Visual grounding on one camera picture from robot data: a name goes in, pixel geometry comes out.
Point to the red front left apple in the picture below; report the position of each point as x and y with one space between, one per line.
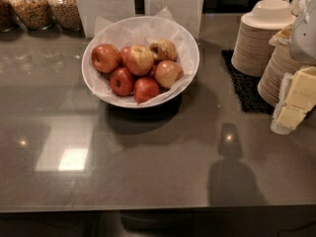
121 82

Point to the red front right apple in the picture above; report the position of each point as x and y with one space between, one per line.
145 89

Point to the back stack paper bowls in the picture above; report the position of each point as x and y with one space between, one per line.
252 50

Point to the right cereal glass jar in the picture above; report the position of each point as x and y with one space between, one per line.
66 13

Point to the middle cereal glass jar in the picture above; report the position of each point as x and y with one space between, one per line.
34 14

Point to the yellowish bruised back apple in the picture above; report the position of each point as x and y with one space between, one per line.
163 49

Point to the cereal glass jar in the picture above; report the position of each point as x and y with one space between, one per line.
34 14
66 13
7 16

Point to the stack paper bowls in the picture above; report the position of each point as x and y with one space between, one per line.
252 50
280 63

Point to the white bowl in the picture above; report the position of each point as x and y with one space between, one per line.
98 89

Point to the red apple far left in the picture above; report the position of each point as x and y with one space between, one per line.
105 58

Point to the white paper liner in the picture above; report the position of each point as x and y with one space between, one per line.
144 30

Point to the front stack paper bowls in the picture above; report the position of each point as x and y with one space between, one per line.
280 63

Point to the left white sign card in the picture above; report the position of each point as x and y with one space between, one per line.
110 10

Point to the left cereal glass jar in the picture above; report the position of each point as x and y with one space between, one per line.
7 16

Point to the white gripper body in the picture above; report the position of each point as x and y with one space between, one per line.
304 39

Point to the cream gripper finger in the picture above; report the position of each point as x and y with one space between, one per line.
296 98
281 37

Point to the large yellow-red centre apple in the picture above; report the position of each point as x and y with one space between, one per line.
139 60

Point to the small red hidden apple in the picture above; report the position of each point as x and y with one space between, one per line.
123 54

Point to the pale red right apple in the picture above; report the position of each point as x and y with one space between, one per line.
167 73

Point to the black mesh mat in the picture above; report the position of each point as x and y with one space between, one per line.
245 87

